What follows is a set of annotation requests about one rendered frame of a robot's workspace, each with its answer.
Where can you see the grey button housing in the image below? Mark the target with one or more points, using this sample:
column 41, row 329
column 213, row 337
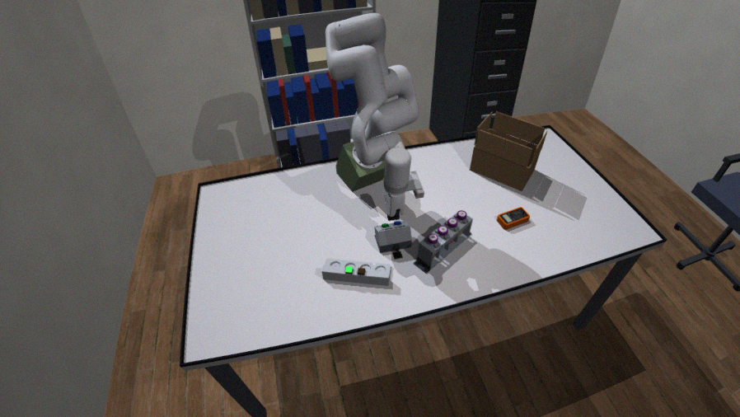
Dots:
column 393, row 237

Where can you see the orange rectangular block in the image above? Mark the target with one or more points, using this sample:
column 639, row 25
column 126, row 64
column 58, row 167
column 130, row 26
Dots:
column 513, row 218

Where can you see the brown cardboard box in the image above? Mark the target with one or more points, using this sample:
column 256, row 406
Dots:
column 507, row 160

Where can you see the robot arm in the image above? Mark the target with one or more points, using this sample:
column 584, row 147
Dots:
column 375, row 82

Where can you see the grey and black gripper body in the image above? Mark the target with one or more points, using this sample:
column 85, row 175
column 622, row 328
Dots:
column 393, row 202

